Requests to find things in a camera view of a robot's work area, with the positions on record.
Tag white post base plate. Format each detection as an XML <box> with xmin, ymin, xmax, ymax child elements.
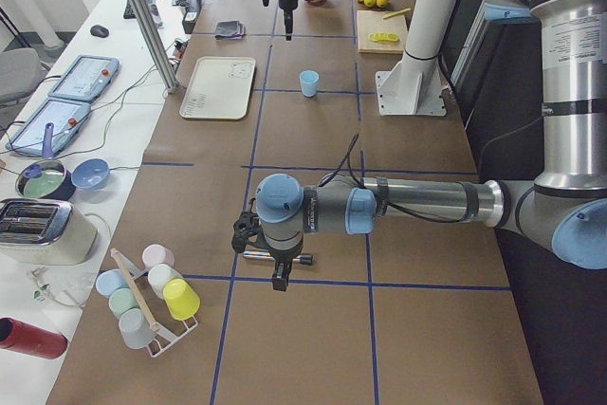
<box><xmin>375</xmin><ymin>54</ymin><xmax>447</xmax><ymax>117</ymax></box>

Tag grey office chair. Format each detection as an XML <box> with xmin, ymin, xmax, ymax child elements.
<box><xmin>0</xmin><ymin>48</ymin><xmax>45</xmax><ymax>108</ymax></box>

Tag lemon slices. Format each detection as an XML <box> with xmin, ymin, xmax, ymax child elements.
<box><xmin>368</xmin><ymin>32</ymin><xmax>400</xmax><ymax>44</ymax></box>

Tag wooden rack rod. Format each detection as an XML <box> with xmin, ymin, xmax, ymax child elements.
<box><xmin>110</xmin><ymin>249</ymin><xmax>160</xmax><ymax>333</ymax></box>

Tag blue cup on rack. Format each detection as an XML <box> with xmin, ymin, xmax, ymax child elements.
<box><xmin>95</xmin><ymin>268</ymin><xmax>128</xmax><ymax>298</ymax></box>

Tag pink cup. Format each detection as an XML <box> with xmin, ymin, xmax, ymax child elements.
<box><xmin>141</xmin><ymin>244</ymin><xmax>175</xmax><ymax>270</ymax></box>

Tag red bottle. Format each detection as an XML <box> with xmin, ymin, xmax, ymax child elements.
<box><xmin>1</xmin><ymin>317</ymin><xmax>68</xmax><ymax>359</ymax></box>

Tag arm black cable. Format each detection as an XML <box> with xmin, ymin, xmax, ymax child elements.
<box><xmin>317</xmin><ymin>134</ymin><xmax>471</xmax><ymax>224</ymax></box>

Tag blue teach pendant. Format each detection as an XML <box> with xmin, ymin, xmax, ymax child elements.
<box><xmin>48</xmin><ymin>55</ymin><xmax>120</xmax><ymax>103</ymax></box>
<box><xmin>6</xmin><ymin>98</ymin><xmax>91</xmax><ymax>157</ymax></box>

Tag white wire cup rack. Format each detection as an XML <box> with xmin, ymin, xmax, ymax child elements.
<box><xmin>123</xmin><ymin>264</ymin><xmax>199</xmax><ymax>359</ymax></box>

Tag black computer mouse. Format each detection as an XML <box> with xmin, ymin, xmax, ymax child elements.
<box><xmin>90</xmin><ymin>25</ymin><xmax>109</xmax><ymax>38</ymax></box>

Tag steel muddler black tip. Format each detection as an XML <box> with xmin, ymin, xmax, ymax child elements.
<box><xmin>242</xmin><ymin>250</ymin><xmax>314</xmax><ymax>266</ymax></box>

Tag upper blue teach pendant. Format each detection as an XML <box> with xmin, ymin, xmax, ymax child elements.
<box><xmin>48</xmin><ymin>55</ymin><xmax>120</xmax><ymax>103</ymax></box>

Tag aluminium frame post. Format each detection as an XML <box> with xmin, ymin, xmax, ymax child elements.
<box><xmin>128</xmin><ymin>0</ymin><xmax>179</xmax><ymax>94</ymax></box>

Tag purple handled saucepan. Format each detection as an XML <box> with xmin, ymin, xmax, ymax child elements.
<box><xmin>15</xmin><ymin>122</ymin><xmax>76</xmax><ymax>201</ymax></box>

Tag lower blue teach pendant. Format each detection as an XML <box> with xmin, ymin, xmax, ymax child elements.
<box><xmin>6</xmin><ymin>98</ymin><xmax>91</xmax><ymax>157</ymax></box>

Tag yellow cup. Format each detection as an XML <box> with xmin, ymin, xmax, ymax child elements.
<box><xmin>163</xmin><ymin>278</ymin><xmax>201</xmax><ymax>321</ymax></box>

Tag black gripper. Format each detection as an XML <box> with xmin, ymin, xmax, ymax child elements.
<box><xmin>279</xmin><ymin>0</ymin><xmax>298</xmax><ymax>40</ymax></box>
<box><xmin>270</xmin><ymin>252</ymin><xmax>313</xmax><ymax>291</ymax></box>

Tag white cup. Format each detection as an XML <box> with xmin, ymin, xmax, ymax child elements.
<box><xmin>147</xmin><ymin>263</ymin><xmax>183</xmax><ymax>300</ymax></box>

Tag cream toaster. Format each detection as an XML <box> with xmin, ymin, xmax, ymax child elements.
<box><xmin>1</xmin><ymin>198</ymin><xmax>97</xmax><ymax>266</ymax></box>

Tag cream bear tray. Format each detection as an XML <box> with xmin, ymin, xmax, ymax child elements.
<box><xmin>179</xmin><ymin>56</ymin><xmax>256</xmax><ymax>120</ymax></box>

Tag light blue cup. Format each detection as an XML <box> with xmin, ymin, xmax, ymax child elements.
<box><xmin>299</xmin><ymin>69</ymin><xmax>320</xmax><ymax>98</ymax></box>

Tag grey folded cloth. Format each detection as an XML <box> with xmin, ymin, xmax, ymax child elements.
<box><xmin>214</xmin><ymin>20</ymin><xmax>246</xmax><ymax>40</ymax></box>

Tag blue bowl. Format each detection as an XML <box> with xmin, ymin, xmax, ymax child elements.
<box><xmin>71</xmin><ymin>158</ymin><xmax>110</xmax><ymax>190</ymax></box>

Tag wooden cutting board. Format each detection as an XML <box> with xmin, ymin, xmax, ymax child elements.
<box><xmin>357</xmin><ymin>10</ymin><xmax>408</xmax><ymax>54</ymax></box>

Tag grey cup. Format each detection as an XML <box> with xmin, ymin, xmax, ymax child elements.
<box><xmin>119</xmin><ymin>308</ymin><xmax>155</xmax><ymax>349</ymax></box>

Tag green cup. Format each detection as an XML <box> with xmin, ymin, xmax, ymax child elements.
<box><xmin>108</xmin><ymin>287</ymin><xmax>139</xmax><ymax>319</ymax></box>

